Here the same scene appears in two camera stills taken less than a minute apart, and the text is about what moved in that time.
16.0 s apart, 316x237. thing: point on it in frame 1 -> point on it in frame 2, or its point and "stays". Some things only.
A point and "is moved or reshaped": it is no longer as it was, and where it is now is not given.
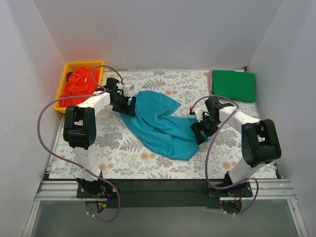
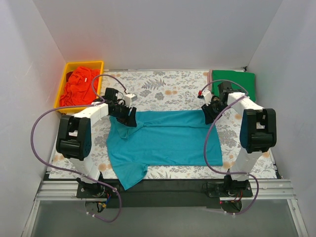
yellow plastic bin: (70, 66) stays
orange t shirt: (79, 82) stays
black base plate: (167, 194) stays
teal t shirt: (163, 133) is moved or reshaped
